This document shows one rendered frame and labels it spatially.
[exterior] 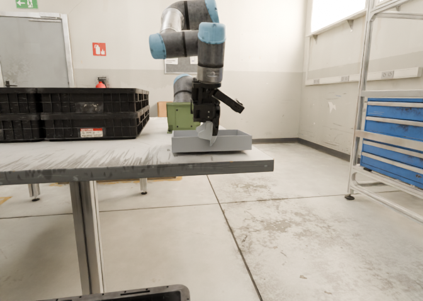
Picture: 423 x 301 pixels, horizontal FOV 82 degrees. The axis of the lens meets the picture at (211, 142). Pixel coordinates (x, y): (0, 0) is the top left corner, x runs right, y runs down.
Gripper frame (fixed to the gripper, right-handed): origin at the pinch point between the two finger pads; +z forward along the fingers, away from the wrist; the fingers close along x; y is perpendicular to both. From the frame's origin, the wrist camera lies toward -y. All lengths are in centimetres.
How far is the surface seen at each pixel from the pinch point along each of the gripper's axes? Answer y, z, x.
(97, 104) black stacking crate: 43, 0, -39
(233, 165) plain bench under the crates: -4.6, 3.4, 10.3
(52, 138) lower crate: 62, 14, -36
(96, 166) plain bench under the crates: 35.0, 2.7, 7.1
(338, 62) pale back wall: -241, 10, -252
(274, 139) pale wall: -198, 163, -311
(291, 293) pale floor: -39, 75, 12
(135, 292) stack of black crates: 22, 3, 46
